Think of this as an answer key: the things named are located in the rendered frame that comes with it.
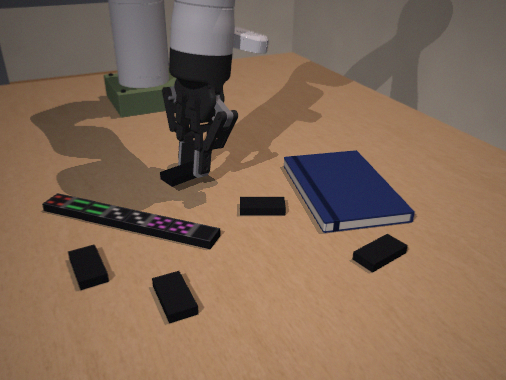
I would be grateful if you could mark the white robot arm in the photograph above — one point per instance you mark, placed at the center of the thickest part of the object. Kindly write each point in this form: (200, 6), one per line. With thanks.
(203, 27)

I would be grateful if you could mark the black domino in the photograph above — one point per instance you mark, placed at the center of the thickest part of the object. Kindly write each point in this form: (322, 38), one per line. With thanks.
(105, 214)
(88, 267)
(192, 233)
(262, 206)
(147, 223)
(179, 174)
(379, 252)
(175, 297)
(66, 205)

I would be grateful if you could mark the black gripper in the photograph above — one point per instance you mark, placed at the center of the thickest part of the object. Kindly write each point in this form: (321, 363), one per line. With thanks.
(196, 103)

